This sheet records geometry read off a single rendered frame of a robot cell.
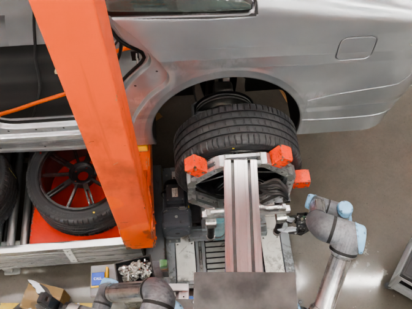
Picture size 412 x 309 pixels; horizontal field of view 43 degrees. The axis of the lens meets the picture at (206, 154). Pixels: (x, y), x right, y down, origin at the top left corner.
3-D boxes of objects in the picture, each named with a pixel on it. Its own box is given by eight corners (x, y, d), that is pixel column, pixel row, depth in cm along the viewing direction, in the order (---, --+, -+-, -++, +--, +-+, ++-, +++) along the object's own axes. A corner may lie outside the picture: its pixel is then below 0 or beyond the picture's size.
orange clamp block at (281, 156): (278, 155, 257) (291, 146, 250) (281, 169, 253) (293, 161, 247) (267, 151, 253) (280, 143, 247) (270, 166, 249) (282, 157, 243)
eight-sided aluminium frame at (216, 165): (284, 197, 298) (299, 148, 250) (286, 208, 294) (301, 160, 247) (188, 204, 296) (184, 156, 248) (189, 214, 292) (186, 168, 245)
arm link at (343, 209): (328, 209, 247) (324, 218, 257) (352, 217, 245) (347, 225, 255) (332, 195, 251) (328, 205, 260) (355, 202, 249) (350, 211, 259)
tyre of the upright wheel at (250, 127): (161, 112, 260) (184, 172, 317) (163, 154, 248) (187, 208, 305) (295, 92, 254) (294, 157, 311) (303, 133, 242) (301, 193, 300)
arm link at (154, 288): (164, 268, 184) (94, 274, 220) (155, 298, 179) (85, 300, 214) (189, 280, 190) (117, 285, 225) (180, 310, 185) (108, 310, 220)
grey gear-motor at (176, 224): (189, 187, 356) (187, 162, 326) (194, 246, 335) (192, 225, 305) (162, 189, 355) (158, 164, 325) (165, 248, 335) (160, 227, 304)
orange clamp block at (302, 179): (289, 176, 278) (306, 175, 278) (292, 189, 274) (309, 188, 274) (291, 170, 271) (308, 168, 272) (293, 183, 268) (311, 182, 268)
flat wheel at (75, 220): (122, 130, 356) (118, 111, 335) (154, 215, 325) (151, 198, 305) (26, 162, 344) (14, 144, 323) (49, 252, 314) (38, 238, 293)
